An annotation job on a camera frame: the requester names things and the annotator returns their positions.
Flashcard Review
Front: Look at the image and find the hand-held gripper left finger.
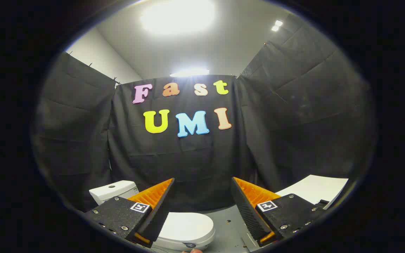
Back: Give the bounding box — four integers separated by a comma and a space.
84, 178, 175, 248

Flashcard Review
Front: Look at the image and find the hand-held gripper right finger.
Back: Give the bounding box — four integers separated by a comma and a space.
231, 177, 330, 247

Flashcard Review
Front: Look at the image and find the white toilet lid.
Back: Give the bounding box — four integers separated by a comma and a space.
157, 212, 215, 244

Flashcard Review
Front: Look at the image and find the white toilet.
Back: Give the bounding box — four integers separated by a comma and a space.
89, 180, 216, 251

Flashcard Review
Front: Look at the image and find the black backdrop cloth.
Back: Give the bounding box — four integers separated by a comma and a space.
31, 13, 377, 213

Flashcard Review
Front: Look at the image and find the grey cabinet with white top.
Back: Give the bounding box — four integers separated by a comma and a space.
276, 175, 349, 210

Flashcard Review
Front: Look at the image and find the ceiling light strip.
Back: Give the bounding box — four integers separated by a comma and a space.
170, 68, 210, 77

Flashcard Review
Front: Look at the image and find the large ceiling light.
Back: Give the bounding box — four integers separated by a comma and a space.
140, 0, 217, 35

